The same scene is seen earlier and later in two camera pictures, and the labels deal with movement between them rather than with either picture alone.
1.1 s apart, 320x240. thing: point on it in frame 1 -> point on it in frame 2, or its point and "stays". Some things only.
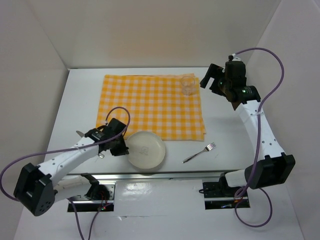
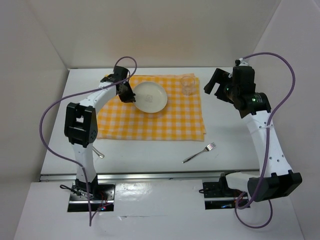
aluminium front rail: (150, 177) stays
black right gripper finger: (119, 148) -> (125, 93)
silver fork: (208, 148) stays
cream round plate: (147, 150) -> (150, 97)
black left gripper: (122, 150) -> (125, 82)
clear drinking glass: (187, 83) stays
